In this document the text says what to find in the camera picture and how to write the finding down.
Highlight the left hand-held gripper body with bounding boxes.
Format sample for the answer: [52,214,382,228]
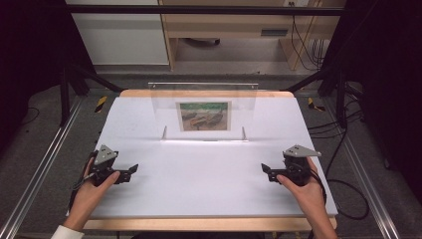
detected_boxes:
[89,143,121,187]

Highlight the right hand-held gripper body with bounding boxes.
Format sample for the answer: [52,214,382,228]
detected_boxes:
[281,143,322,187]

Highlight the picture card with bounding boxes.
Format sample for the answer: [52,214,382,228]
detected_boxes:
[175,101,233,132]

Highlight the clear acrylic photo frame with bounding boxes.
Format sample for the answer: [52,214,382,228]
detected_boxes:
[147,82,260,143]

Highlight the person's right hand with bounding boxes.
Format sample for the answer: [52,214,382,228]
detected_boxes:
[276,156,328,214]

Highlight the person's left hand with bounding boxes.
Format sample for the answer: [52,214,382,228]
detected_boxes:
[63,156,121,232]

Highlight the white foam board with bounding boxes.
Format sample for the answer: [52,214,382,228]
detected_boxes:
[66,96,339,220]

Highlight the black metal stand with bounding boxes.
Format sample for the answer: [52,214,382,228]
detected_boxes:
[59,58,124,127]
[283,64,349,129]

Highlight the wooden table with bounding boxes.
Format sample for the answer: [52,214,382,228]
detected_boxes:
[70,89,338,233]

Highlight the black curtain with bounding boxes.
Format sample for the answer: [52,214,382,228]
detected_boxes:
[326,0,422,203]
[0,0,98,157]

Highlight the white cabinet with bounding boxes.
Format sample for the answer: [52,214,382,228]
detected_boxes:
[65,0,170,67]

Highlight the light wooden desk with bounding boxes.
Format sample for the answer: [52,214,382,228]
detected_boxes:
[158,0,347,72]

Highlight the black horizontal bar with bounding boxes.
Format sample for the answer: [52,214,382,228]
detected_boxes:
[65,4,346,17]

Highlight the right hand-held gripper cable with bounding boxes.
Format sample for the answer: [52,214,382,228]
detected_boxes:
[308,168,328,207]

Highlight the hand-held gripper cable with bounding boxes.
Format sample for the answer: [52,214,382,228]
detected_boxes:
[308,168,328,207]
[67,158,98,214]

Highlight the left hand-held gripper cable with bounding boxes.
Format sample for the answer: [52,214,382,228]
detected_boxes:
[67,158,98,214]

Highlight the aluminium rail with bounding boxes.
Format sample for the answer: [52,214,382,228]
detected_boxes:
[322,98,402,239]
[0,96,85,239]

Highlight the black floor cable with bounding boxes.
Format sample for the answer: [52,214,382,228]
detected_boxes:
[307,84,370,221]

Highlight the black hanging cables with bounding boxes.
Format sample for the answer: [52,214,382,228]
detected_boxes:
[288,1,327,72]

